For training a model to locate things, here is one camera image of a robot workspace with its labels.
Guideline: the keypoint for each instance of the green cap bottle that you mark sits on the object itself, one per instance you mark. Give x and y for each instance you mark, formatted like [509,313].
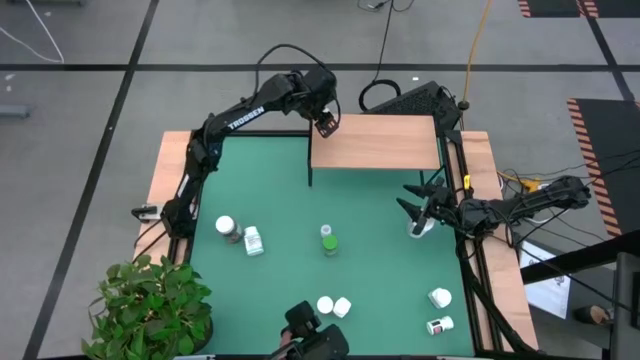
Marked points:
[330,243]

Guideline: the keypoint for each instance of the black computer tower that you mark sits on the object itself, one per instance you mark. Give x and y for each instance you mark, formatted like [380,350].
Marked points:
[415,102]

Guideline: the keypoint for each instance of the white bottle blue label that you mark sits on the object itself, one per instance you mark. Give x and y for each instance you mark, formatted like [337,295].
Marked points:
[342,307]
[422,231]
[442,324]

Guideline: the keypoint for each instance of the amber bottle white cap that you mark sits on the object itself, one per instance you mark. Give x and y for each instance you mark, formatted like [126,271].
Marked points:
[325,305]
[225,225]

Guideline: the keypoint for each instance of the white paper sheet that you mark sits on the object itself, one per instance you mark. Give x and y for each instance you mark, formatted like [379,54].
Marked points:
[547,295]

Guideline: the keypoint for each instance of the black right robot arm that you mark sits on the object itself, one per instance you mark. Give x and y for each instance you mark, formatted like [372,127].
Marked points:
[530,202]

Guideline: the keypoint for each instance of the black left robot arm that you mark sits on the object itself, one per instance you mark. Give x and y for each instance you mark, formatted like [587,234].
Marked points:
[245,117]

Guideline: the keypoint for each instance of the white bottle green label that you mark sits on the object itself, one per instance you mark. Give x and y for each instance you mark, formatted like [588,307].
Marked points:
[253,242]

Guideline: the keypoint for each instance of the black mat hazard stripes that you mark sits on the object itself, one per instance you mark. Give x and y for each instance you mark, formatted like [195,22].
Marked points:
[615,150]

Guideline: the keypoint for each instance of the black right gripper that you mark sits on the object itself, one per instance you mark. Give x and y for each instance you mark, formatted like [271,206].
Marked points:
[442,205]

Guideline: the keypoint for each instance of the green table mat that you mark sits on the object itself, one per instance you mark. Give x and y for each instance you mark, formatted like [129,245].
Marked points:
[280,200]

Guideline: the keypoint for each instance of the small translucent white bottle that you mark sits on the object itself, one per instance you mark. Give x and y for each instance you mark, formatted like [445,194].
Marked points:
[325,230]

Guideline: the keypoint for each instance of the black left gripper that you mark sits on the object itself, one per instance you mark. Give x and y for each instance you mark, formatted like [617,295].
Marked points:
[320,90]

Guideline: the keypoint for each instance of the large white bottle maroon label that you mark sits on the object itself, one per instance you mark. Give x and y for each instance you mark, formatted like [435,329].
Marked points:
[440,298]

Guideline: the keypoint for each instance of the wooden shelf black legs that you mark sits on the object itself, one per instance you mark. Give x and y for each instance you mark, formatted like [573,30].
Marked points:
[375,142]

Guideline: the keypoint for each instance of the potted green plant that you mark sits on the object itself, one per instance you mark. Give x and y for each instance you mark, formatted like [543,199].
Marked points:
[150,310]

